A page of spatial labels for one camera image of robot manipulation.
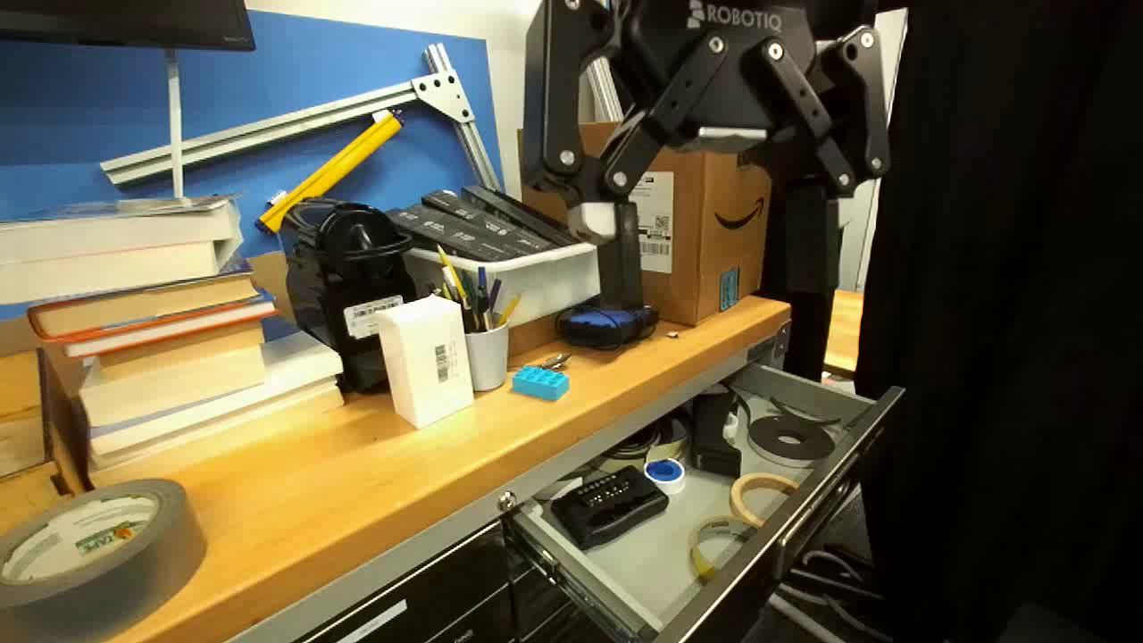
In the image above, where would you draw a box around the pale grey tape roll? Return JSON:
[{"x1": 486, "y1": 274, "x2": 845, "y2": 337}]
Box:
[{"x1": 684, "y1": 514, "x2": 758, "y2": 590}]

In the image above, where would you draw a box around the black curtain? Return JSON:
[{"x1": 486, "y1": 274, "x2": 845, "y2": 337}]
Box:
[{"x1": 852, "y1": 0, "x2": 1143, "y2": 643}]

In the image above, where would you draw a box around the grey bin with black items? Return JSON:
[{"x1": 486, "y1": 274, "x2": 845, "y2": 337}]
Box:
[{"x1": 390, "y1": 181, "x2": 602, "y2": 332}]

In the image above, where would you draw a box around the silver monitor pole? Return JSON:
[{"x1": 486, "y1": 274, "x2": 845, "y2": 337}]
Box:
[{"x1": 161, "y1": 47, "x2": 188, "y2": 202}]

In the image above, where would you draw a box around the light blue small block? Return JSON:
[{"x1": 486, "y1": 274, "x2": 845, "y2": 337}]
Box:
[{"x1": 511, "y1": 359, "x2": 575, "y2": 406}]

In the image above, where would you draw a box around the brown Amazon cardboard box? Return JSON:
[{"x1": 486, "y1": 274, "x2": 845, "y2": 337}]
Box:
[{"x1": 519, "y1": 121, "x2": 776, "y2": 330}]

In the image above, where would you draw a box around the grey duct tape roll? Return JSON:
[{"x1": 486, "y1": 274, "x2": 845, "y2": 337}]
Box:
[{"x1": 0, "y1": 475, "x2": 212, "y2": 643}]

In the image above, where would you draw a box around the silver aluminium rail bracket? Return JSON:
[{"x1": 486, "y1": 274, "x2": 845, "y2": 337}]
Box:
[{"x1": 97, "y1": 40, "x2": 508, "y2": 193}]

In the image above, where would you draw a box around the black flat box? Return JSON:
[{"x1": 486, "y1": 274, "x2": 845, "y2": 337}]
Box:
[{"x1": 545, "y1": 465, "x2": 670, "y2": 555}]

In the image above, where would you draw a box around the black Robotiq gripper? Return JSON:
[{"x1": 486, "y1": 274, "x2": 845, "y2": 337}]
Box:
[{"x1": 520, "y1": 0, "x2": 895, "y2": 313}]

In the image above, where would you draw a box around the black tape roll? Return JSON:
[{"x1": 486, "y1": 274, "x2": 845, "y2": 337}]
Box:
[{"x1": 748, "y1": 414, "x2": 838, "y2": 466}]

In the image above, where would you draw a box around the grey metal drawer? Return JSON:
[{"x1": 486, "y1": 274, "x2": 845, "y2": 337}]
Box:
[{"x1": 500, "y1": 359, "x2": 906, "y2": 643}]

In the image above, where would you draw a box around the white pen cup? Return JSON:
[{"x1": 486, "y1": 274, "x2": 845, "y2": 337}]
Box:
[{"x1": 462, "y1": 320, "x2": 513, "y2": 396}]

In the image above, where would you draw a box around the stack of pale books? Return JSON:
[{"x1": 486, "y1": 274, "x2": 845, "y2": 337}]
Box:
[{"x1": 40, "y1": 318, "x2": 349, "y2": 475}]

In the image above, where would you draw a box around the thick white book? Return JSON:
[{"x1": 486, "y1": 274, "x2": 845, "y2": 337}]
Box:
[{"x1": 0, "y1": 193, "x2": 246, "y2": 310}]

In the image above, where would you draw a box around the blue pin board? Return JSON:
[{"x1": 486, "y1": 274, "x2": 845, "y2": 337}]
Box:
[{"x1": 0, "y1": 9, "x2": 508, "y2": 320}]

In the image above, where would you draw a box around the dark blue black case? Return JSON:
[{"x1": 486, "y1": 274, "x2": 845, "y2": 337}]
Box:
[{"x1": 552, "y1": 295, "x2": 661, "y2": 353}]

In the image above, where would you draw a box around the black tape dispenser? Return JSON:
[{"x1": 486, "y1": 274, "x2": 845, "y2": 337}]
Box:
[{"x1": 684, "y1": 390, "x2": 750, "y2": 483}]

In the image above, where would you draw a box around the brown cover book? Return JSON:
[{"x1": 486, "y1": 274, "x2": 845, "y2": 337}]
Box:
[{"x1": 26, "y1": 268, "x2": 280, "y2": 345}]

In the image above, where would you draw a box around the beige masking tape roll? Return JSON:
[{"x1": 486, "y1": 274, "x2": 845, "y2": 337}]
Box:
[{"x1": 725, "y1": 466, "x2": 805, "y2": 532}]

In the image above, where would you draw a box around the blue white tape roll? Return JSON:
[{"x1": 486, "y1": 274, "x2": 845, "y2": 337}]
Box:
[{"x1": 639, "y1": 452, "x2": 693, "y2": 499}]

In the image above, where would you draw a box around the yellow bar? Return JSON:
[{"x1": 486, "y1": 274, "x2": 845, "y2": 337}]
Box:
[{"x1": 256, "y1": 110, "x2": 406, "y2": 235}]

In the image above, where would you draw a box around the white small box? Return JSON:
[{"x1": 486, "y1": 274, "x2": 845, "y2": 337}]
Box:
[{"x1": 373, "y1": 291, "x2": 477, "y2": 433}]

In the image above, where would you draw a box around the black vertical post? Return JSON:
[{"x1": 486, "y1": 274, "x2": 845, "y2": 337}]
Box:
[{"x1": 761, "y1": 174, "x2": 842, "y2": 384}]

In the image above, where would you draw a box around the black monitor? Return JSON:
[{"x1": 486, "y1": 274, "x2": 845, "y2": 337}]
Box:
[{"x1": 0, "y1": 0, "x2": 261, "y2": 53}]

